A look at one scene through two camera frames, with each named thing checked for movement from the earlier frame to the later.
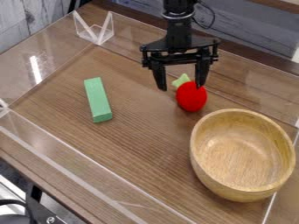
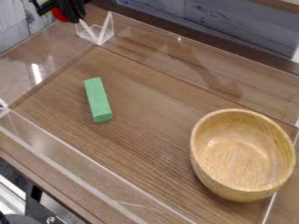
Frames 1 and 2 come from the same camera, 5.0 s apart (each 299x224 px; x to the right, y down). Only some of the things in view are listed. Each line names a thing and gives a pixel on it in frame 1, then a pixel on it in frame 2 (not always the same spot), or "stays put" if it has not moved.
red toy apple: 192,98 → 61,15
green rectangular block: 98,101 stays put
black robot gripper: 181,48 → 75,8
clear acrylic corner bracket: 94,33 stays put
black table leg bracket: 39,213 stays put
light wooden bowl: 242,154 stays put
